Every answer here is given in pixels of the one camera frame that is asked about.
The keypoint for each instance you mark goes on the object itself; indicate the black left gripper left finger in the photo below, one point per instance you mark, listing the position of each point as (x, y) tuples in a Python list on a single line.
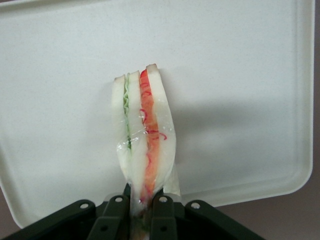
[(110, 220)]

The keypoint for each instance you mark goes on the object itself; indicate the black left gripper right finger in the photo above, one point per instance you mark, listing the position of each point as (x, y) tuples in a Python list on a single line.
[(165, 220)]

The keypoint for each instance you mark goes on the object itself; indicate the beige rectangular tray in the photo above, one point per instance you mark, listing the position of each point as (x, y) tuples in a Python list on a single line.
[(50, 75)]

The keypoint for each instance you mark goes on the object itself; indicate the triangle sandwich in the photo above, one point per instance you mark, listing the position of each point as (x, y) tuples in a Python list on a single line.
[(155, 112)]

